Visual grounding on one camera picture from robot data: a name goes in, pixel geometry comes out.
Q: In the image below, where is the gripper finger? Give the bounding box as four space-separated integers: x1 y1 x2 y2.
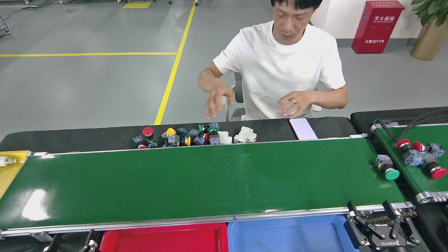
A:
79 229 102 252
345 201 377 250
383 200 422 245
43 234 63 252

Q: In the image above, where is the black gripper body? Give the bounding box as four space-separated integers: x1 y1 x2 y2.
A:
367 234 409 252

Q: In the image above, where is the short green conveyor belt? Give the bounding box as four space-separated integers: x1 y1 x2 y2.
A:
370 119 448 204

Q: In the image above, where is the blue plastic tray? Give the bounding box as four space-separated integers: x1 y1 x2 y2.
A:
227 214 359 252

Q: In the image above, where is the red plastic tray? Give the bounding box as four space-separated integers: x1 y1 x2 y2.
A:
100 223 229 252

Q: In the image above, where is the long green conveyor belt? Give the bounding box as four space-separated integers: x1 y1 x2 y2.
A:
0 134 418 242

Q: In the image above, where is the person's left hand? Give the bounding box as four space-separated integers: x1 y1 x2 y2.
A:
277 91 317 119

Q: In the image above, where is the person's right hand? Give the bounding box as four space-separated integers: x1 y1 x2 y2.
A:
205 87 234 120

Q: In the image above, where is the yellow plastic bin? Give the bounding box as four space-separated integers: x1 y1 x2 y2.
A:
0 150 31 198

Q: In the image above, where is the smartphone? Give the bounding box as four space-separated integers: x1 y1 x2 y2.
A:
288 118 318 140

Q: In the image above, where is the person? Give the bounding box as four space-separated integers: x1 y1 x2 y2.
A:
197 0 349 121

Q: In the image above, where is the potted plant brass planter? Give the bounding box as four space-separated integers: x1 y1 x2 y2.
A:
410 0 448 61

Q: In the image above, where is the red fire extinguisher box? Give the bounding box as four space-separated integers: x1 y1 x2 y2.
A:
351 1 405 54

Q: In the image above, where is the black drive chain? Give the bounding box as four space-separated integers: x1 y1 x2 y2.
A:
364 209 418 225

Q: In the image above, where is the thin black cable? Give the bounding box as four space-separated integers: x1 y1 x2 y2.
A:
376 119 398 143

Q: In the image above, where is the thick black cable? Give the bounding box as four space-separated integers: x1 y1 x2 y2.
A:
397 109 448 142

